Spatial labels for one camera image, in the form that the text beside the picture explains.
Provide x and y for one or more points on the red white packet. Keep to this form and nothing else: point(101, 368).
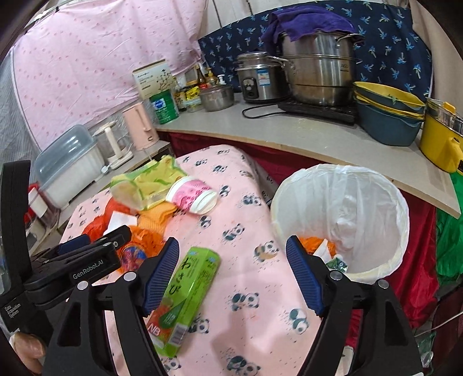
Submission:
point(41, 208)

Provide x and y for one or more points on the silver rice cooker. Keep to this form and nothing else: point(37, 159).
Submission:
point(256, 77)

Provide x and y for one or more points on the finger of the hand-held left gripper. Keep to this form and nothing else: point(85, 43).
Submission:
point(72, 245)
point(117, 235)

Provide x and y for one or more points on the navy palm print cloth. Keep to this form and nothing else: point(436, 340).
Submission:
point(390, 47)

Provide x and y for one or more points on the green cloth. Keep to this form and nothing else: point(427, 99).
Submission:
point(450, 246)

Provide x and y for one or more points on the black induction cooker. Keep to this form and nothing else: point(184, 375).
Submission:
point(318, 112)

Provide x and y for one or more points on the green white packet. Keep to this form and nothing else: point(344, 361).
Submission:
point(338, 265)

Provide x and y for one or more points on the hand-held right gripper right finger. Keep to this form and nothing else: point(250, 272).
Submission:
point(304, 276)

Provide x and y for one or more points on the large steel steamer pot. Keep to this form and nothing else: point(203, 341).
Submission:
point(318, 68)

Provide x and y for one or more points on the pink dotted curtain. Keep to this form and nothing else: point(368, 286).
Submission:
point(90, 72)

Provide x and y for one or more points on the colourful snack wrapper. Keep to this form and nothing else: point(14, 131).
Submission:
point(132, 258)

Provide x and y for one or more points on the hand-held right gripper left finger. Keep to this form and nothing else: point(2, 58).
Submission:
point(161, 276)

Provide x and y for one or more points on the blue basin yellow rim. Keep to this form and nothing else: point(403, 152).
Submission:
point(387, 128)
point(389, 108)
point(387, 92)

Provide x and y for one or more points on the grey checked cloth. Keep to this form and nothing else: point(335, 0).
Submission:
point(16, 115)

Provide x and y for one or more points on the green tin can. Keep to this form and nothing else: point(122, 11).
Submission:
point(164, 108)

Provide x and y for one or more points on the white paper scrap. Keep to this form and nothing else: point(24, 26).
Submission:
point(121, 221)

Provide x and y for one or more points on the small steel lidded pot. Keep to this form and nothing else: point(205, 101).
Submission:
point(217, 97)

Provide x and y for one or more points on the green paste box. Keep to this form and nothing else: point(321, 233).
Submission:
point(188, 289)

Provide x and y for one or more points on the clear lidded plastic container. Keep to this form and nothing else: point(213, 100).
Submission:
point(68, 166)

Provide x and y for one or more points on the white floral print box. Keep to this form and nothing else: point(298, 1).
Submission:
point(152, 79)

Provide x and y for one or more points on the orange plastic bag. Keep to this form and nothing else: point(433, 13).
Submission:
point(97, 227)

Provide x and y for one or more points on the white pump bottle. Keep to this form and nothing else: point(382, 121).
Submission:
point(221, 79)

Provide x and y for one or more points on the pink electric kettle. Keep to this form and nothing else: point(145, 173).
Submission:
point(139, 126)

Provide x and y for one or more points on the pink panda print cloth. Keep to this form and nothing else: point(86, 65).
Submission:
point(246, 260)

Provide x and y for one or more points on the clear plastic bottle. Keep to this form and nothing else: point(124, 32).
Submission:
point(427, 349)

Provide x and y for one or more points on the purple towel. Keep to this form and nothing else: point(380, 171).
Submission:
point(307, 21)

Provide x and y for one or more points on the person's left hand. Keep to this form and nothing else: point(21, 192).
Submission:
point(29, 352)

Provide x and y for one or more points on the yellow green tissue packet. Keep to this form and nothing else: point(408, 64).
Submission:
point(148, 180)

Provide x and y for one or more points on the orange foam net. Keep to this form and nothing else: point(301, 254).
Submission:
point(155, 217)

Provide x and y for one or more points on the yellow electric pot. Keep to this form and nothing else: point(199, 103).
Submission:
point(439, 141)

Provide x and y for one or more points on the white lined trash bin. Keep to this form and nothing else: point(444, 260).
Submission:
point(343, 217)

